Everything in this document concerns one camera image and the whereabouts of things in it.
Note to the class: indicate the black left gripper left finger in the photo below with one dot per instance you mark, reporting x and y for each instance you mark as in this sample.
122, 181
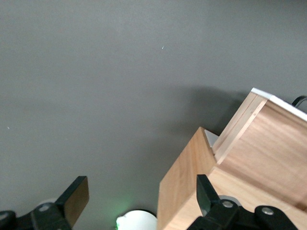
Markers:
69, 203

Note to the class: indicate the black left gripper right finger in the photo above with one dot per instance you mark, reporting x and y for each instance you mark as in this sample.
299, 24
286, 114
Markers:
208, 201

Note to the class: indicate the wooden drawer cabinet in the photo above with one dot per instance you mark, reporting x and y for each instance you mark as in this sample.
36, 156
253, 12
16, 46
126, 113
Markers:
189, 177

